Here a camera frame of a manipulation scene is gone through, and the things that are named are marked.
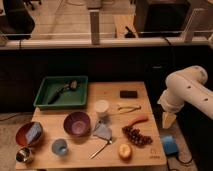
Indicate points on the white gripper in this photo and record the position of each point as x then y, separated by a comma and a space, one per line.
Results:
171, 104

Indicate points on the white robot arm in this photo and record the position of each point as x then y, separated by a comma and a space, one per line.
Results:
186, 85

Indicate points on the green plastic tray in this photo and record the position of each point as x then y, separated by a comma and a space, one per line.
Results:
68, 99

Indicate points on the blue box on floor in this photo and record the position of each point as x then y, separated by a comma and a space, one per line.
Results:
169, 145

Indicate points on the dark grape bunch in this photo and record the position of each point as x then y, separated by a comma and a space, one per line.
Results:
135, 137

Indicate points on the yellow green tongs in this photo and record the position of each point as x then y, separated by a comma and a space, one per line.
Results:
127, 109

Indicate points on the wooden board table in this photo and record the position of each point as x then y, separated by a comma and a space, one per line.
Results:
81, 148

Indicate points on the grey folded cloth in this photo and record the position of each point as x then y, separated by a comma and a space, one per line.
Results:
101, 130

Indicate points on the white cup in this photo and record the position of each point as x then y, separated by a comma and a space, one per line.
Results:
101, 107

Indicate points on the purple bowl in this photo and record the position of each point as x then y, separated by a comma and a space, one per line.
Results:
77, 124

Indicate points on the black cabinet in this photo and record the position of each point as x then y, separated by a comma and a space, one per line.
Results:
155, 18

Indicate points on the light blue cup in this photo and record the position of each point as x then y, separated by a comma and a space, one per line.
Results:
59, 147

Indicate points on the blue sponge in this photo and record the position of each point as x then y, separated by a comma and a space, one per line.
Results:
33, 133

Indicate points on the red brown bowl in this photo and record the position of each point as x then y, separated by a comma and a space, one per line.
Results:
20, 135

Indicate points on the small steel cup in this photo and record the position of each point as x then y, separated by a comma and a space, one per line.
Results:
24, 155

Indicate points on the black office chair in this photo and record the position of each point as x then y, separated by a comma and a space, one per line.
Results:
16, 23

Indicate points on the black handled brush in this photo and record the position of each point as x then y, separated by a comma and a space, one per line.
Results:
72, 86

